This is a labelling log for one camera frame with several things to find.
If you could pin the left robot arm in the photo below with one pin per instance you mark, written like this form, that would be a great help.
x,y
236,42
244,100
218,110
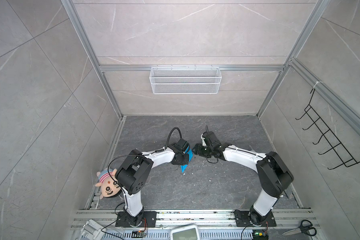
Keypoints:
x,y
134,171

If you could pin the black wire hook rack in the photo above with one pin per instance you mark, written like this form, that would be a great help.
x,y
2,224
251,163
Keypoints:
x,y
336,146

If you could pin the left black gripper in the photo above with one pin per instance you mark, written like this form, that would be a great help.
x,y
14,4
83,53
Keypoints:
x,y
186,161

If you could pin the plush doll toy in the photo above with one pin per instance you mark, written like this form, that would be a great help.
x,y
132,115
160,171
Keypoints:
x,y
108,184

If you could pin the black handled scissors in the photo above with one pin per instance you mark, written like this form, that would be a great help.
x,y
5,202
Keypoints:
x,y
306,227

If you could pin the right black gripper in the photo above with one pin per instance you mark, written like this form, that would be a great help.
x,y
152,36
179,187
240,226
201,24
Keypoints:
x,y
198,147

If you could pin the white wire mesh basket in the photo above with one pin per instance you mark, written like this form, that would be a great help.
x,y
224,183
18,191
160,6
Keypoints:
x,y
185,80

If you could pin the small orange circuit board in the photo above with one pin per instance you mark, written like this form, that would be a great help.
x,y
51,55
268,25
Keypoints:
x,y
139,234

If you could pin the white clamp device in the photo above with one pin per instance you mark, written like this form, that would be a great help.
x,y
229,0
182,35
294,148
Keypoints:
x,y
92,230

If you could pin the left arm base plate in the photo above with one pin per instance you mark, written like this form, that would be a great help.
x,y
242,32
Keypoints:
x,y
143,219

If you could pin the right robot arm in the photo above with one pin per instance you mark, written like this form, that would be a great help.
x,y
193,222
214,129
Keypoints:
x,y
274,175

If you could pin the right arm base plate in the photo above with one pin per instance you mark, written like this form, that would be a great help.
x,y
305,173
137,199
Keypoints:
x,y
252,218

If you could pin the blue square paper sheet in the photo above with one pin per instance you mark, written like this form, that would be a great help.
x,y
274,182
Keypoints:
x,y
188,156

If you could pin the small green circuit board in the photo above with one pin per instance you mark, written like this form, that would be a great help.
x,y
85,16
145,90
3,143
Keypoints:
x,y
260,235

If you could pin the white display device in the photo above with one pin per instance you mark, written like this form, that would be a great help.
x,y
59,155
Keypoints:
x,y
189,232

